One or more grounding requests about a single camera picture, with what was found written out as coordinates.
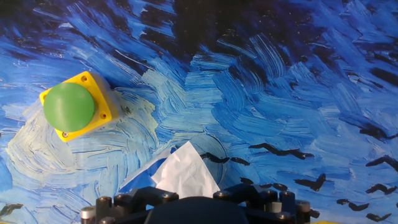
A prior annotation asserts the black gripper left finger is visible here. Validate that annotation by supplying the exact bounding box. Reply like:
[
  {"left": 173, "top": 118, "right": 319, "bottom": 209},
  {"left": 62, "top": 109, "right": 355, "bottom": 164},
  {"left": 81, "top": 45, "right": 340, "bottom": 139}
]
[{"left": 80, "top": 185, "right": 180, "bottom": 224}]

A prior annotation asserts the green button yellow box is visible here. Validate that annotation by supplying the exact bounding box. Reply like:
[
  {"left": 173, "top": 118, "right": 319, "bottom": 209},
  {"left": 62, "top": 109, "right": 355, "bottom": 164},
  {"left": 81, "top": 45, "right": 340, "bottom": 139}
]
[{"left": 39, "top": 70, "right": 121, "bottom": 143}]

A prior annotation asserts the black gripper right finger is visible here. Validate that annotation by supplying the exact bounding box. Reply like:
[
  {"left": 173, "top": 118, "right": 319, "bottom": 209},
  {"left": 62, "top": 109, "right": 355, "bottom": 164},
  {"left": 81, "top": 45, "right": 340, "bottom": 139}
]
[{"left": 213, "top": 183, "right": 321, "bottom": 224}]

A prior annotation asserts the painting print tablecloth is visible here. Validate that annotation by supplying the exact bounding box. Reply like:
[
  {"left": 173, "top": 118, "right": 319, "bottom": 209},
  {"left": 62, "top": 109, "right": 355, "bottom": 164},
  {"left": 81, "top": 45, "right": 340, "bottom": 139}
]
[{"left": 0, "top": 0, "right": 398, "bottom": 224}]

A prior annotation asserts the white napkin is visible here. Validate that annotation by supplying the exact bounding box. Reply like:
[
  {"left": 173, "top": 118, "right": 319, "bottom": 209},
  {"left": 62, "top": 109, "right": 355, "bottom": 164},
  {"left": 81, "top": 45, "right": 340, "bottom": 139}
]
[{"left": 151, "top": 141, "right": 221, "bottom": 199}]

